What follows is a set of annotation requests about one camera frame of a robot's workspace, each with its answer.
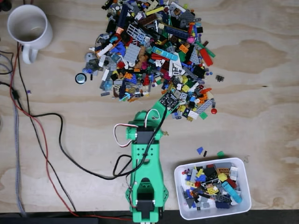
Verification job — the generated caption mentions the dark object at corner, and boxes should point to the dark object at corner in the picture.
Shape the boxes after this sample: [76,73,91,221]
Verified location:
[0,0,12,12]

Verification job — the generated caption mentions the long yellow Lego plate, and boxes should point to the long yellow Lego plate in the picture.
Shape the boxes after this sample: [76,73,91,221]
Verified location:
[145,6,165,16]

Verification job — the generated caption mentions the black flat box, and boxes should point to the black flat box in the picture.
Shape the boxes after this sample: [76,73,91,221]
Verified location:
[0,217,99,224]

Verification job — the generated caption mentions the grey braided cable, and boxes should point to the grey braided cable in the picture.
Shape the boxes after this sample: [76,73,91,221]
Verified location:
[13,102,26,217]

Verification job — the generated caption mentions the grey round Lego dish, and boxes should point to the grey round Lego dish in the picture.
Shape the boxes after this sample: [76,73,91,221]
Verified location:
[84,52,97,63]

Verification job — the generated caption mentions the long dark blue Lego brick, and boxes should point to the long dark blue Lego brick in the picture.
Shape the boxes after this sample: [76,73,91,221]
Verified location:
[164,25,189,40]

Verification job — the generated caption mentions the long red Lego piece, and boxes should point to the long red Lego piece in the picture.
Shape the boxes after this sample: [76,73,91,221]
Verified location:
[199,48,214,67]

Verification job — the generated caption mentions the thin red cable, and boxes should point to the thin red cable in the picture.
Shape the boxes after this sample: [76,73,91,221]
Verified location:
[9,43,133,221]

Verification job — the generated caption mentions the light blue curved Lego piece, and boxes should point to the light blue curved Lego piece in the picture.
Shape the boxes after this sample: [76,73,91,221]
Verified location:
[221,181,243,204]

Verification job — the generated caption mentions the white red servo cable loop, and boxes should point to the white red servo cable loop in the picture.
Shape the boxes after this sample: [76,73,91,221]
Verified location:
[114,123,139,148]

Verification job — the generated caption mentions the white plastic bin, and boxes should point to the white plastic bin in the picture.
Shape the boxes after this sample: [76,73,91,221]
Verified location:
[174,157,252,221]

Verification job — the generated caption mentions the white ceramic mug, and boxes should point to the white ceramic mug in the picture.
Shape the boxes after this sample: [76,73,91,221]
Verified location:
[7,4,53,65]

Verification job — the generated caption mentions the long green Lego plate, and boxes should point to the long green Lego plate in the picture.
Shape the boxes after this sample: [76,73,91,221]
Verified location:
[195,41,216,58]

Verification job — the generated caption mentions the thin black cable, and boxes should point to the thin black cable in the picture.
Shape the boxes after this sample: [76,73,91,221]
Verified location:
[17,42,77,212]

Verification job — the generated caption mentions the long light blue Lego piece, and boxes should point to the long light blue Lego piece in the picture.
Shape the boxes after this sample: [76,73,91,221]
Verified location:
[151,46,178,62]

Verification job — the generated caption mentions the long navy Lego beam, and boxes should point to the long navy Lego beam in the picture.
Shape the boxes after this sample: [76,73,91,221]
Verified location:
[117,4,129,28]

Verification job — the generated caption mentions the white servo cable at wrist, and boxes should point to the white servo cable at wrist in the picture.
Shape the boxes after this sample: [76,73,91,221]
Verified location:
[144,109,162,128]

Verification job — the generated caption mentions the black camera circuit board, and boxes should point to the black camera circuit board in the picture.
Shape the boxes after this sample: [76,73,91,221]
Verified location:
[160,90,181,111]

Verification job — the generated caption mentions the thick black cable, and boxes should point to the thick black cable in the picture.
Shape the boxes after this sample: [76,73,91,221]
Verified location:
[29,106,168,180]

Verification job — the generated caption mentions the white Lego lattice fence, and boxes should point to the white Lego lattice fence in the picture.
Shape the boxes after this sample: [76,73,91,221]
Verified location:
[126,23,147,45]

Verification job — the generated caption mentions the black cable with connector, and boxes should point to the black cable with connector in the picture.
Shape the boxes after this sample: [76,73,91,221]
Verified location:
[0,81,21,101]

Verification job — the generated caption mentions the large grey Lego plate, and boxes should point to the large grey Lego plate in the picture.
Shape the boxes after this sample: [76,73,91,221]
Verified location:
[123,43,142,66]

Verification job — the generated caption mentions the dark grey Lego wedge plate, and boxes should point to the dark grey Lego wedge plate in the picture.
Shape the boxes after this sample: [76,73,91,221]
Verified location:
[189,44,201,65]

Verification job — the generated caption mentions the brown Lego plate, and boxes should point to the brown Lego plate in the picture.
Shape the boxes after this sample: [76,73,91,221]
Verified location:
[138,15,156,27]

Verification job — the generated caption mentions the light grey Lego plate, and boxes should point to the light grey Lego plate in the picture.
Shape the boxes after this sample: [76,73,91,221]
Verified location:
[195,99,213,114]

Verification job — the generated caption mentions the long white Lego brick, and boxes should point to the long white Lego brick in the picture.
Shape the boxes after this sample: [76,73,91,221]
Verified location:
[97,43,114,57]

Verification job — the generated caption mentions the black Lego panel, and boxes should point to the black Lego panel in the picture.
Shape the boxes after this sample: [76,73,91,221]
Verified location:
[203,167,218,180]

